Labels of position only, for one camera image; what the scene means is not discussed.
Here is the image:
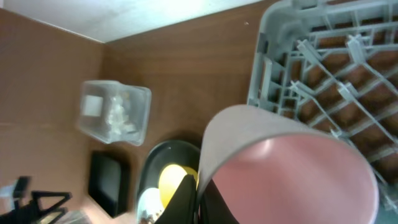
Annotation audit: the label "pink cup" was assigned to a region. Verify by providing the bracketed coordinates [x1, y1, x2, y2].
[197, 105, 379, 223]

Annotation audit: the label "food scraps on plate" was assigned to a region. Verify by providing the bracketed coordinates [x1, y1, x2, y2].
[139, 211, 155, 224]

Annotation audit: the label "grey dishwasher rack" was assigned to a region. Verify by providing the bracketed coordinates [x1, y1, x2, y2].
[247, 1, 397, 212]

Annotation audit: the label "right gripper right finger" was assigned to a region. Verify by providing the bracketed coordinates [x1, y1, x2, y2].
[199, 180, 239, 224]

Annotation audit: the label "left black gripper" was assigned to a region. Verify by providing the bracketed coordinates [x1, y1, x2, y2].
[1, 190, 72, 224]

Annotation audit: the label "black rectangular bin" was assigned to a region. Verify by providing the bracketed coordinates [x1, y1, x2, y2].
[88, 151, 131, 218]

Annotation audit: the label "white napkin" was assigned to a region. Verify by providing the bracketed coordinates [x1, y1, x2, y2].
[106, 95, 137, 140]

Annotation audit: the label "clear plastic bin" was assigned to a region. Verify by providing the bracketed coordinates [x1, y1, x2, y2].
[77, 80, 152, 146]

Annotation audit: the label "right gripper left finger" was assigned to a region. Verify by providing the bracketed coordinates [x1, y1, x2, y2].
[155, 175, 197, 224]

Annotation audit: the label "round black tray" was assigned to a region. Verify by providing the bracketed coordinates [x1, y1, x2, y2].
[134, 139, 200, 223]

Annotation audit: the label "grey plate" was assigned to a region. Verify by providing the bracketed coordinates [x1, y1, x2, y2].
[137, 187, 164, 224]

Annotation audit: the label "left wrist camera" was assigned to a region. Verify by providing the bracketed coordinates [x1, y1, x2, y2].
[1, 176, 31, 203]

